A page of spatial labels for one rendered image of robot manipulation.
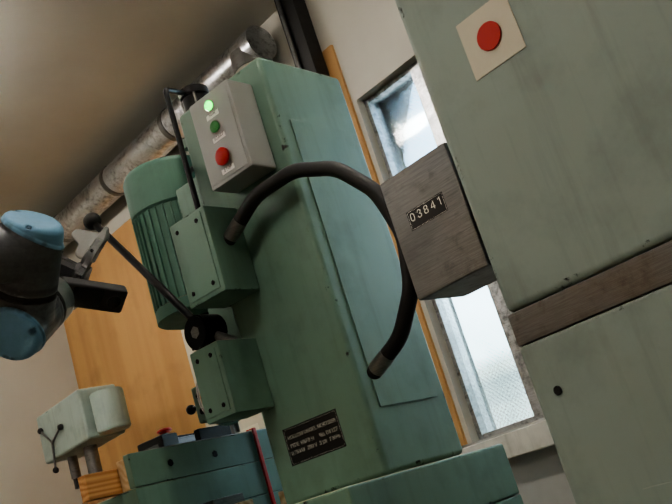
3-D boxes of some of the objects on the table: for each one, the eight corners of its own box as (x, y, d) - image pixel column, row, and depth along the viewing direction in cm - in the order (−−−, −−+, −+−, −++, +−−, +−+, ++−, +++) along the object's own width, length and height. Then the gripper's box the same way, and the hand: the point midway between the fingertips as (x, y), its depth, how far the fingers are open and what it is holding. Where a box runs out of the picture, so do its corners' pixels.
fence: (360, 439, 192) (352, 414, 193) (366, 437, 191) (358, 411, 192) (129, 489, 145) (122, 456, 147) (136, 487, 144) (128, 453, 146)
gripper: (39, 233, 149) (79, 201, 168) (3, 334, 155) (45, 292, 174) (88, 255, 150) (122, 221, 168) (50, 354, 156) (87, 310, 174)
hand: (98, 263), depth 171 cm, fingers open, 14 cm apart
